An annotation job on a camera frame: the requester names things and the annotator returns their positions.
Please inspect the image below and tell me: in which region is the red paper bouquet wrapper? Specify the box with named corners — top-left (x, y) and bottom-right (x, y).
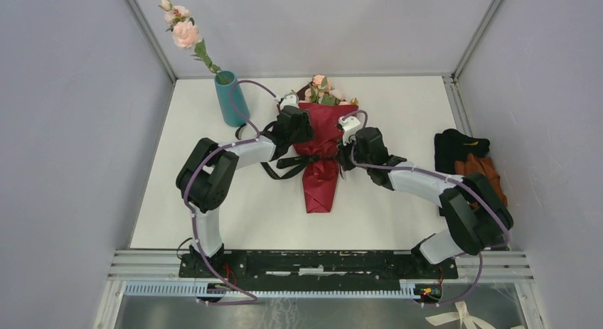
top-left (294, 102), bottom-right (358, 213)

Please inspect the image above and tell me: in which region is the black ribbon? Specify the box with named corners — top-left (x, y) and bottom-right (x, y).
top-left (261, 120), bottom-right (342, 180)

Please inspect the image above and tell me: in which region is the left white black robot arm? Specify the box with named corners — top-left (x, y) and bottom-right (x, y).
top-left (176, 106), bottom-right (314, 278)

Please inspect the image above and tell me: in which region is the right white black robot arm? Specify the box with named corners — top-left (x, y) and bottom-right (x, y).
top-left (337, 125), bottom-right (513, 278)

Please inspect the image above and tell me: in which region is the teal ceramic vase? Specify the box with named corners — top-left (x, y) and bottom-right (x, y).
top-left (214, 71), bottom-right (250, 127)

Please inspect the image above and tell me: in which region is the pink flower stem in vase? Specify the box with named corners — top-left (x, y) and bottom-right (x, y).
top-left (158, 0), bottom-right (223, 75)

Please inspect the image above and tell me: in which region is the black cloth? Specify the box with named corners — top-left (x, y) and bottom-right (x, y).
top-left (434, 129), bottom-right (491, 174)

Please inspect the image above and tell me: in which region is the orange cloth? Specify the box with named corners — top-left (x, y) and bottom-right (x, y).
top-left (454, 153), bottom-right (508, 207)

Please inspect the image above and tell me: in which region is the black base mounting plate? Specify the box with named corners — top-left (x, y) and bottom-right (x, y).
top-left (178, 249), bottom-right (459, 293)

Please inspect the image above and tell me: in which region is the white paper strip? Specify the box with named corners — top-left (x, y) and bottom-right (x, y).
top-left (425, 301), bottom-right (496, 329)

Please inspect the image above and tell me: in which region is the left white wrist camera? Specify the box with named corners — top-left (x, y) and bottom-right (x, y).
top-left (278, 93), bottom-right (299, 111)

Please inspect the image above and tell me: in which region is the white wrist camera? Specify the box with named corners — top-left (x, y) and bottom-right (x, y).
top-left (278, 93), bottom-right (299, 111)
top-left (338, 116), bottom-right (363, 146)

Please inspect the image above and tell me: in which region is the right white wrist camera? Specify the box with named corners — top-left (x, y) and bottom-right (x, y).
top-left (338, 116), bottom-right (363, 146)

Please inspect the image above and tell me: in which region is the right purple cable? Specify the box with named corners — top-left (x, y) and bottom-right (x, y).
top-left (340, 110), bottom-right (512, 307)

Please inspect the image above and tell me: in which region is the white slotted cable duct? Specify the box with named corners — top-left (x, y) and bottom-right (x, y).
top-left (124, 281), bottom-right (420, 300)

